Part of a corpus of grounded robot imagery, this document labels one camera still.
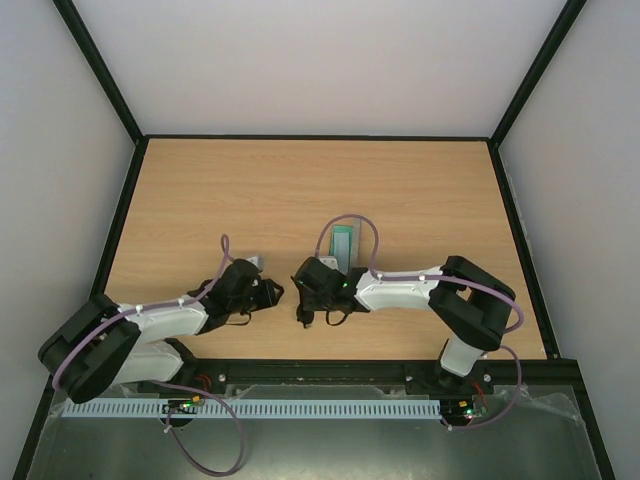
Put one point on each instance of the blue cleaning cloth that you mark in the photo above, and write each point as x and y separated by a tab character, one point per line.
342	244

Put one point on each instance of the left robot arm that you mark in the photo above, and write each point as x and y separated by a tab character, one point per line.
105	344

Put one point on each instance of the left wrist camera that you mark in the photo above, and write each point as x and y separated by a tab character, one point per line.
257	261

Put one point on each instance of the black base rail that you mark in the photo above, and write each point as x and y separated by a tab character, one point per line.
422	377

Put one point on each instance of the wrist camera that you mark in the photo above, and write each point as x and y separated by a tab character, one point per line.
329	261
257	261

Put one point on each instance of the metal front tray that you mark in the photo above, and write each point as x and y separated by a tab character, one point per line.
539	435

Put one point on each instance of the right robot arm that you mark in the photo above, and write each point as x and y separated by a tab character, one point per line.
472	303

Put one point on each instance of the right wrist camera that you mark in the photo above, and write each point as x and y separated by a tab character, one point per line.
329	261

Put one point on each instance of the light blue slotted cable duct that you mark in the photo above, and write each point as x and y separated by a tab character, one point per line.
264	409

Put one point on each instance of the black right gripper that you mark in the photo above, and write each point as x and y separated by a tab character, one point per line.
304	298

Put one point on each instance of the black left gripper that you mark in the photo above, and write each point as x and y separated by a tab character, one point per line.
268	298

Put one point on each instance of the black enclosure frame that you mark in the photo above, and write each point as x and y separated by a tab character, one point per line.
568	15

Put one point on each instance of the grey leather glasses case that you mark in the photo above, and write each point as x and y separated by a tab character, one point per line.
353	225

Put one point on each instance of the black sunglasses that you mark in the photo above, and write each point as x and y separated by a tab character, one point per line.
306	309

